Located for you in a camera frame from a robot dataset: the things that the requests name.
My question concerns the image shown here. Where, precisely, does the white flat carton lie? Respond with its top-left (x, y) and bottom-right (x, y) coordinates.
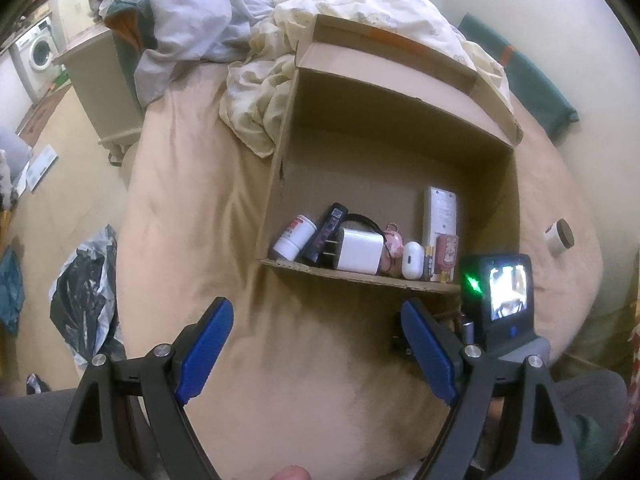
top-left (22, 144), bottom-right (60, 193)

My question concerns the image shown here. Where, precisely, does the white charger plug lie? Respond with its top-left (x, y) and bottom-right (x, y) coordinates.
top-left (320, 227), bottom-right (386, 276)

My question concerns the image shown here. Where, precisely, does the white jar cork lid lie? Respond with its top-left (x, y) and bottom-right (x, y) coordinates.
top-left (544, 217), bottom-right (576, 259)

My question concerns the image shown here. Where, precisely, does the person's left hand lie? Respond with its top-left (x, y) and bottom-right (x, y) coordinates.
top-left (270, 465), bottom-right (314, 480)

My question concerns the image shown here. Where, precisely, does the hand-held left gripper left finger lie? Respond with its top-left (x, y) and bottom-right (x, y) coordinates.
top-left (54, 297), bottom-right (235, 480)

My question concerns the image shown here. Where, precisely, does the beige nightstand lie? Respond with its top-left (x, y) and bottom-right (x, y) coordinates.
top-left (52, 25), bottom-right (147, 153)

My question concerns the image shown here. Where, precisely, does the teal cloth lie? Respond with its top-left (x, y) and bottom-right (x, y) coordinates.
top-left (0, 247), bottom-right (26, 336)

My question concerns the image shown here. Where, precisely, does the light blue duvet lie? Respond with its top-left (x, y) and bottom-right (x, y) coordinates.
top-left (100, 0), bottom-right (401, 108)

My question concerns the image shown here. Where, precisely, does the teal orange pillow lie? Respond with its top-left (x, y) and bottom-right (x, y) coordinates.
top-left (106, 0), bottom-right (157, 56)

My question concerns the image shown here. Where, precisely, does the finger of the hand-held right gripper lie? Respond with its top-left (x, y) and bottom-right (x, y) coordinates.
top-left (391, 310), bottom-right (418, 359)

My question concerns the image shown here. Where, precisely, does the pink plush keychain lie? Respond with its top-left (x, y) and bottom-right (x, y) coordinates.
top-left (382, 222), bottom-right (405, 278)

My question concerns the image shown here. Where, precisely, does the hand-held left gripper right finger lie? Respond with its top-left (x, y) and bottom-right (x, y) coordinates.
top-left (401, 299), bottom-right (585, 480)

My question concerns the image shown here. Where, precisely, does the black printed small box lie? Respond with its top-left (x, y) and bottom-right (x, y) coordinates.
top-left (301, 202), bottom-right (349, 267)

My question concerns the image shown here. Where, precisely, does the black plastic bag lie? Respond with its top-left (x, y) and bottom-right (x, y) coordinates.
top-left (49, 225), bottom-right (126, 373)

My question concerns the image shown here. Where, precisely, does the white printed duvet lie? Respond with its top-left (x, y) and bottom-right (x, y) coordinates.
top-left (220, 0), bottom-right (513, 158)

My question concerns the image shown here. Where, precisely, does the green cushion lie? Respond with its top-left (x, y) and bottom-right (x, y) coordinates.
top-left (457, 12), bottom-right (580, 148)

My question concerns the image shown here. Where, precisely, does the white bottle red label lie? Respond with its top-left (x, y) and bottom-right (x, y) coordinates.
top-left (272, 214), bottom-right (317, 262)

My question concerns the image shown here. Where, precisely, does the black cable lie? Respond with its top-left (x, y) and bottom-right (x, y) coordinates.
top-left (345, 213), bottom-right (385, 236)

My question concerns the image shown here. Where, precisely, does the brown cardboard box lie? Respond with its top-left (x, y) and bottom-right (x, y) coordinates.
top-left (256, 12), bottom-right (525, 297)

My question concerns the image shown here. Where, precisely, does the white earbuds case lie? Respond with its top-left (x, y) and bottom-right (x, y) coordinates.
top-left (401, 241), bottom-right (426, 280)

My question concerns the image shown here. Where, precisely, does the white remote control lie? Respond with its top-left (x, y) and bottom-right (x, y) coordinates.
top-left (422, 186), bottom-right (459, 251)

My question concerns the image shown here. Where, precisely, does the white washing machine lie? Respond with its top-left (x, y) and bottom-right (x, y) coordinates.
top-left (10, 16), bottom-right (63, 98)

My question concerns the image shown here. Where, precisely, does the beige blanket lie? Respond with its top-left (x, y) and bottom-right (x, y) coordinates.
top-left (117, 60), bottom-right (603, 480)

